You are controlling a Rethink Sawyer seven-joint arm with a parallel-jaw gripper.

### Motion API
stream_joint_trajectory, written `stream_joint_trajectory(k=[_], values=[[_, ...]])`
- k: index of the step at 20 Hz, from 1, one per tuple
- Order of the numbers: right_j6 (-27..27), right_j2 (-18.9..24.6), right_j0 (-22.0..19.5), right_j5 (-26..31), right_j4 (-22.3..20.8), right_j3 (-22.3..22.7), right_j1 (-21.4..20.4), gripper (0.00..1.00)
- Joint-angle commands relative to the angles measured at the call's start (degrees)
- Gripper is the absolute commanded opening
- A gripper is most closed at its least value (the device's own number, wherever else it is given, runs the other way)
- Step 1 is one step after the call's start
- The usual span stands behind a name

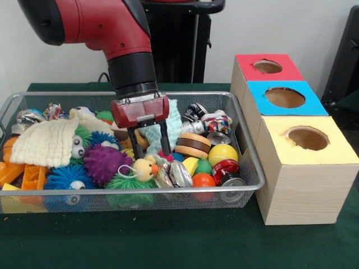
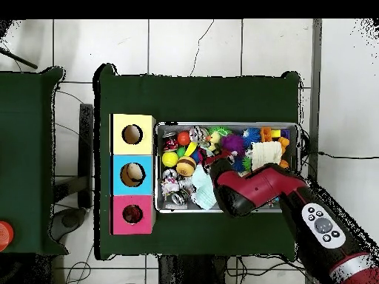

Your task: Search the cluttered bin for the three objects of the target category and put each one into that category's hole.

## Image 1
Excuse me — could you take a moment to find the shallow silver mesh bin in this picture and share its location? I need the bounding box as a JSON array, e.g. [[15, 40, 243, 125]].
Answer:
[[0, 91, 266, 214]]

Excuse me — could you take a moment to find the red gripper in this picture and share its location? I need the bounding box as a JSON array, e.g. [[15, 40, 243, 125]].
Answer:
[[111, 94, 172, 159]]

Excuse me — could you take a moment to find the mint green cloth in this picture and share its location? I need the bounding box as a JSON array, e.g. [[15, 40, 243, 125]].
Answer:
[[139, 99, 182, 164]]

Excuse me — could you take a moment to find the yellow ball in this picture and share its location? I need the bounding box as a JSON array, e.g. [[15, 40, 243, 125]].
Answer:
[[208, 144, 238, 166]]

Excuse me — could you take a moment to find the orange red ball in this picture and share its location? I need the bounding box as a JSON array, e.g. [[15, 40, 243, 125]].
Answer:
[[192, 173, 217, 203]]

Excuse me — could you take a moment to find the dark green tablecloth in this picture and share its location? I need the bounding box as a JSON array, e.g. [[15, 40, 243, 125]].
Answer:
[[0, 81, 359, 269], [336, 91, 359, 113]]

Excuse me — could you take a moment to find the purple spiky rubber toy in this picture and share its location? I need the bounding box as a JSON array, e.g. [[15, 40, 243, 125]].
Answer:
[[83, 144, 133, 186]]

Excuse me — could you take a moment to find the blue stringy ball with eyes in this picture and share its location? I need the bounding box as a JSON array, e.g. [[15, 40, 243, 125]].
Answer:
[[44, 164, 98, 212]]

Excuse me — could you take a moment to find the yellow plush duck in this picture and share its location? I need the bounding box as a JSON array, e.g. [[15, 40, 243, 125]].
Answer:
[[117, 155, 159, 182]]

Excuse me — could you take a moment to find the wooden box with three holes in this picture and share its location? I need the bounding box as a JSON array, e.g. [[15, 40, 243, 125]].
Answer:
[[230, 53, 359, 226]]

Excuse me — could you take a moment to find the toy hamburger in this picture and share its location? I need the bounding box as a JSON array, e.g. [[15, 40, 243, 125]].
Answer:
[[175, 133, 212, 160]]

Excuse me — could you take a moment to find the cream knitted cloth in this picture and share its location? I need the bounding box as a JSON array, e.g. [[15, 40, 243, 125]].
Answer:
[[10, 108, 113, 168]]

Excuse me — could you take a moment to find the crushed red can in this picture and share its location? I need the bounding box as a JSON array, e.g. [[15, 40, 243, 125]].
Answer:
[[212, 159, 247, 203]]

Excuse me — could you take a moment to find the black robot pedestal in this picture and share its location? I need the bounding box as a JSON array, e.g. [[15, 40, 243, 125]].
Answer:
[[140, 0, 227, 84]]

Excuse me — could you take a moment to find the green stringy rubber ball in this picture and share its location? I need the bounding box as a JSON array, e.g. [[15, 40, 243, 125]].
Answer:
[[105, 170, 158, 208]]

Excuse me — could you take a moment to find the black stand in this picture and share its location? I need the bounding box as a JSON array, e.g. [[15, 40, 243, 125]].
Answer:
[[321, 5, 359, 106]]

